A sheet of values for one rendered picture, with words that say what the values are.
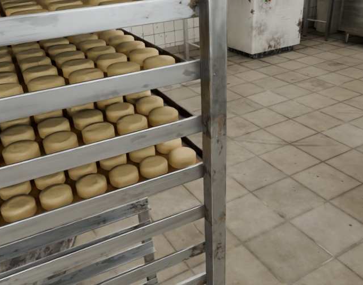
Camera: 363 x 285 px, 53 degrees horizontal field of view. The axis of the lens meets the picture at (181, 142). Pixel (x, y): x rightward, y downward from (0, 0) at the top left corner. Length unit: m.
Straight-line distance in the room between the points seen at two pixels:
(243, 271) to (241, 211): 0.41
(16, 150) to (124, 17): 0.24
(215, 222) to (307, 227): 1.37
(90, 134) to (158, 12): 0.20
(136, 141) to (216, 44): 0.18
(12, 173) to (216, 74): 0.31
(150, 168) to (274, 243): 1.34
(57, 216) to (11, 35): 0.26
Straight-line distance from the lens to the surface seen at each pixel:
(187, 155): 0.66
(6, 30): 0.47
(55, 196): 0.61
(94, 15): 0.48
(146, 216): 1.20
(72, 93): 0.50
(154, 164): 0.64
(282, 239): 1.93
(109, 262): 1.26
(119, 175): 0.62
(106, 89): 0.51
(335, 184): 2.37
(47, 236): 1.13
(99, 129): 0.58
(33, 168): 0.53
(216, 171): 0.61
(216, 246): 0.72
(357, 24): 5.33
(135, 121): 0.59
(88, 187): 0.61
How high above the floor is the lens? 1.31
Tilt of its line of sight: 29 degrees down
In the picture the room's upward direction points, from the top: 3 degrees counter-clockwise
